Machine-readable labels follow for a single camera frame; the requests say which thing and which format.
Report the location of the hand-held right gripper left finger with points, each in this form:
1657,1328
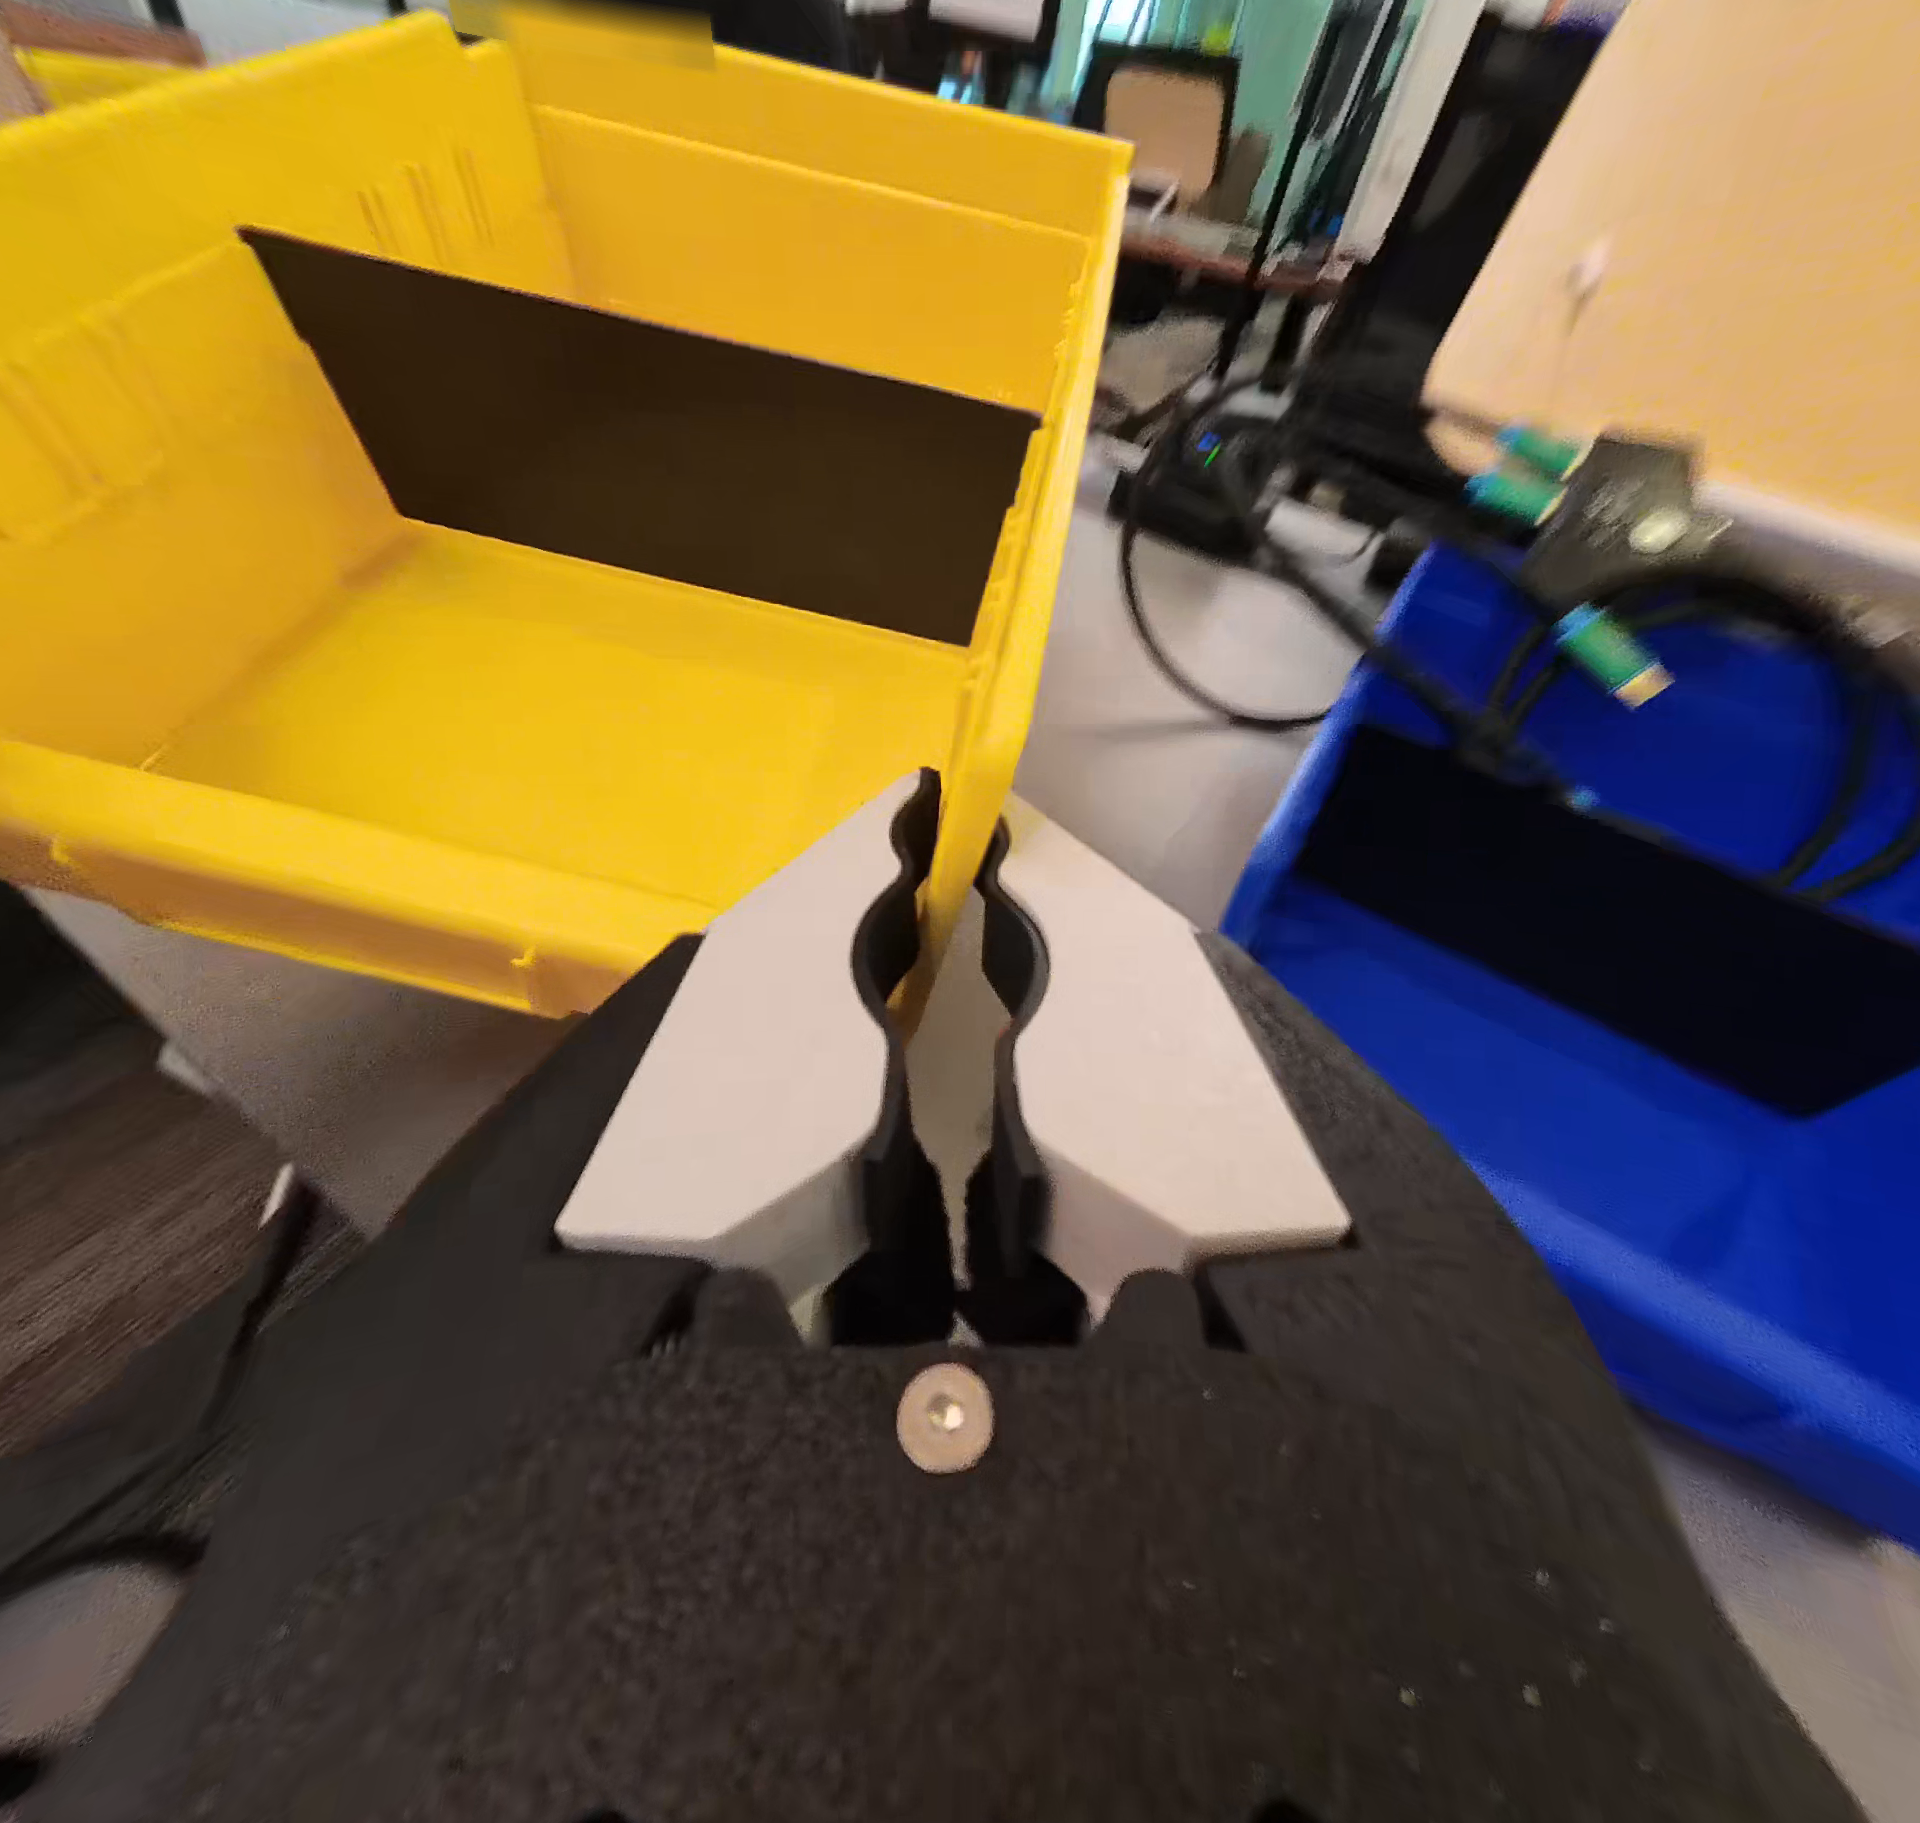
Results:
720,1102

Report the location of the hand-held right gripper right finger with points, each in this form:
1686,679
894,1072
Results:
1169,1102

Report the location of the blue plastic bin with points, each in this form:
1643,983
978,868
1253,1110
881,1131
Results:
1500,1253

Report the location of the yellow plastic bin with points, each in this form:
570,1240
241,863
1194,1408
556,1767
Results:
525,682

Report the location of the black HDMI switch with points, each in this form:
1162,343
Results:
1612,502

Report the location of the black bin divider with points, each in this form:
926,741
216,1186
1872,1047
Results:
1575,922
674,457

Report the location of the black power station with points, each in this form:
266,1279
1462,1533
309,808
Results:
1199,480

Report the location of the tall black equipment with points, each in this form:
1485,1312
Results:
1439,232

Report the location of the black framed chair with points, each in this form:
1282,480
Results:
1155,128

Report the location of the wooden laptop stand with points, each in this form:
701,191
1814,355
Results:
1725,202

